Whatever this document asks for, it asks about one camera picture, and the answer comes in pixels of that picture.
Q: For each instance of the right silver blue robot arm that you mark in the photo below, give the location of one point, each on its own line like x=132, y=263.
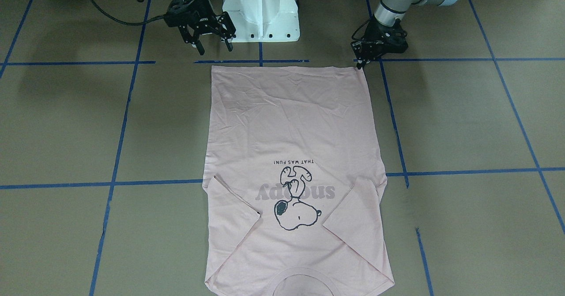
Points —
x=159, y=17

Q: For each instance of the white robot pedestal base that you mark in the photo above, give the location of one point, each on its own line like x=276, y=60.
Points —
x=264, y=20

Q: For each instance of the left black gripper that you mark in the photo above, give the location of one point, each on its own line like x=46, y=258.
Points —
x=376, y=31

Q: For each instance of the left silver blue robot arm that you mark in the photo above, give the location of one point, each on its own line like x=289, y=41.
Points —
x=387, y=10

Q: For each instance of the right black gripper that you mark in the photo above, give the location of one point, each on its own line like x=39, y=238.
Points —
x=199, y=17

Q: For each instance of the pink printed t-shirt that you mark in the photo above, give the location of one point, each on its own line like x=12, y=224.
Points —
x=294, y=180

